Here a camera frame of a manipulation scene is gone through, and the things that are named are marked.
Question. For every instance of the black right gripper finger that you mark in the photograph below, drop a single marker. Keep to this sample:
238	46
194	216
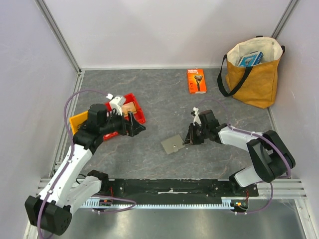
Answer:
191	135
198	137

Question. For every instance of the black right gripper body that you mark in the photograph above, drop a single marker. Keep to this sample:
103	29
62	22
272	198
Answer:
195	134

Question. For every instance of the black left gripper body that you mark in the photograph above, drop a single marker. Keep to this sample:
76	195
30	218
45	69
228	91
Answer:
116	123

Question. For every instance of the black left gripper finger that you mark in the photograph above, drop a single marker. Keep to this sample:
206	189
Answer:
133	131
133	124

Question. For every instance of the grey card holder wallet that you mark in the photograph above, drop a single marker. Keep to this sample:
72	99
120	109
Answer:
173	144

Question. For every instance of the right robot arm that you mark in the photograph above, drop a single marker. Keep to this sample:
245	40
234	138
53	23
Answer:
270	157

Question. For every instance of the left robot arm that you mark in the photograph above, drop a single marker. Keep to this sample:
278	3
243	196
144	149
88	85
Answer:
52	209

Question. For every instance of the gold card in bin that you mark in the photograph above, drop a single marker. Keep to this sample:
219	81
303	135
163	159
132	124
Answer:
129	107

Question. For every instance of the red bin far right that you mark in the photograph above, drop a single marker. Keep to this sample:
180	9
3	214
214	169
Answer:
139	115

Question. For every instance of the red bin near yellow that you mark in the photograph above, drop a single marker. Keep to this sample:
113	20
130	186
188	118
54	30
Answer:
110	135

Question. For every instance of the orange razor box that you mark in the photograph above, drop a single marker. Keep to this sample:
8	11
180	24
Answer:
196	81

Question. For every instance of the tan tote bag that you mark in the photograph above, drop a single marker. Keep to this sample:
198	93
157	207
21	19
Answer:
257	85

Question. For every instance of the blue razor box in bag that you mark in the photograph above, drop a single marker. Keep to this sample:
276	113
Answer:
250	60

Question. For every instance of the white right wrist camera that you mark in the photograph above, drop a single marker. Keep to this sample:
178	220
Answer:
195	114

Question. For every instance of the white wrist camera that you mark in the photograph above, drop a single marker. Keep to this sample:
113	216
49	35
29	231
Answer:
195	114
116	103

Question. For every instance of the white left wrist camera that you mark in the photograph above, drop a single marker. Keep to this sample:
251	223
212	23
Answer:
116	103

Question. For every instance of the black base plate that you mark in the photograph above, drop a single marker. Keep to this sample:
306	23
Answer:
174	191

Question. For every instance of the white cable duct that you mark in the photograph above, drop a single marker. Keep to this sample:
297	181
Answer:
97	203

